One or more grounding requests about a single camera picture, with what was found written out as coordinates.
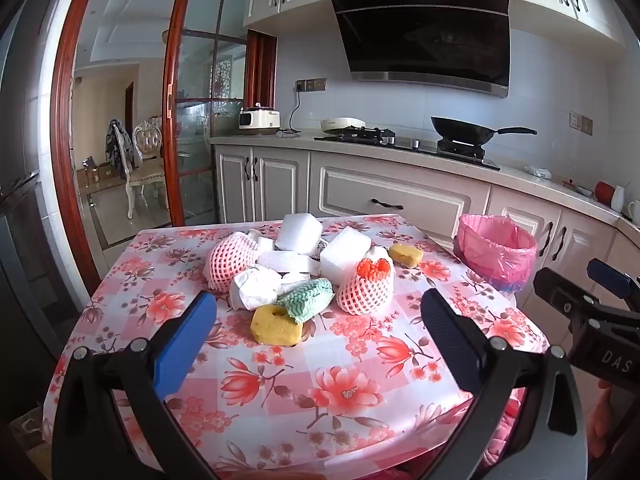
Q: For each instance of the black range hood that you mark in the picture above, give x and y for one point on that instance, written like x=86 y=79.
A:
x=425 y=35

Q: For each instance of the black wok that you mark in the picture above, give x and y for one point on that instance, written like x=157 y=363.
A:
x=465 y=129

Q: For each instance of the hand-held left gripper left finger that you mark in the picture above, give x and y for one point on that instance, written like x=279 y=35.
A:
x=185 y=345

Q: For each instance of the white base cabinet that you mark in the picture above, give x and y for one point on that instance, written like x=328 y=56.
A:
x=280 y=180

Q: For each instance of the wall socket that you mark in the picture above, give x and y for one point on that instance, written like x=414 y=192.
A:
x=312 y=84
x=581 y=122

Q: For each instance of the black refrigerator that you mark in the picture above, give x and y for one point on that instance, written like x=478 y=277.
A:
x=25 y=185

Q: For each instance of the white jug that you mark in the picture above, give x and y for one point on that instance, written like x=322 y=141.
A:
x=618 y=199

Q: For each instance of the orange foam fruit net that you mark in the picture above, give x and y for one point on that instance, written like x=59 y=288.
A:
x=372 y=269

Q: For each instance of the small white foam piece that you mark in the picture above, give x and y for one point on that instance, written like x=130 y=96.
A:
x=266 y=246

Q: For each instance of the red cup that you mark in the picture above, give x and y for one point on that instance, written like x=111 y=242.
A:
x=603 y=193

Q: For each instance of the pink bin with bag liner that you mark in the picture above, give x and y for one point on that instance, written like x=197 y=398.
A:
x=495 y=260

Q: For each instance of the yellow sponge with hole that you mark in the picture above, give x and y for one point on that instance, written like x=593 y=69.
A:
x=275 y=330

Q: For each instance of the green patterned cloth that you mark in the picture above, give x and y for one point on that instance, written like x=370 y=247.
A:
x=307 y=300

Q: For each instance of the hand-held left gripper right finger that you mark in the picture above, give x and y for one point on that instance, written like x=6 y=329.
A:
x=450 y=345

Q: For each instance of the flat white foam piece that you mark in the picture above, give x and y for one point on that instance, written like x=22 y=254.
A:
x=287 y=262

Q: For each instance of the person's right hand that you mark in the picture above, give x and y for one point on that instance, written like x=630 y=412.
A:
x=605 y=420

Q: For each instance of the white upholstered chair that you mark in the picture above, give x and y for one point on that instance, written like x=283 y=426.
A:
x=147 y=160

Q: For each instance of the white cup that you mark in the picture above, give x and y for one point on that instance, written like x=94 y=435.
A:
x=634 y=211

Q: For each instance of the black gas stove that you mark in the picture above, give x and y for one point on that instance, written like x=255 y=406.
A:
x=400 y=141

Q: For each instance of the pink floral tablecloth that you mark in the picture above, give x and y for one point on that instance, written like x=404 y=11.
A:
x=350 y=365

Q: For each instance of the white rice cooker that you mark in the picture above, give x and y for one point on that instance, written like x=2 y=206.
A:
x=259 y=120

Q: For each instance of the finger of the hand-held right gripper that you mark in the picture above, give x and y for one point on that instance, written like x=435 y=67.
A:
x=560 y=290
x=611 y=279

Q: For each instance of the white foam block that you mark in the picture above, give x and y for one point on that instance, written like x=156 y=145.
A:
x=345 y=257
x=299 y=232

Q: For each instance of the pink foam fruit net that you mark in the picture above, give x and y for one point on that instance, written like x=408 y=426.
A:
x=227 y=260
x=362 y=295

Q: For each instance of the crumpled plain paper cup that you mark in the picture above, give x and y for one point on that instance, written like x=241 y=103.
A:
x=255 y=287

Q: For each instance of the dark clothing on chair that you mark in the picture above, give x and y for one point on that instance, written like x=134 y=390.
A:
x=119 y=147

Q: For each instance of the wooden sliding door frame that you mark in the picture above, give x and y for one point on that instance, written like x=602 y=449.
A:
x=62 y=160

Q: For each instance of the cardboard boxes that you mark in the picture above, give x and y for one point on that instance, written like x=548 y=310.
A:
x=97 y=172

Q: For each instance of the white drawer front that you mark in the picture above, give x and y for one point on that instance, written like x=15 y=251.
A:
x=350 y=195

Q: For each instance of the crumpled white tissue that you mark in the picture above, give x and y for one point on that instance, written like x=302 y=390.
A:
x=296 y=281
x=378 y=252

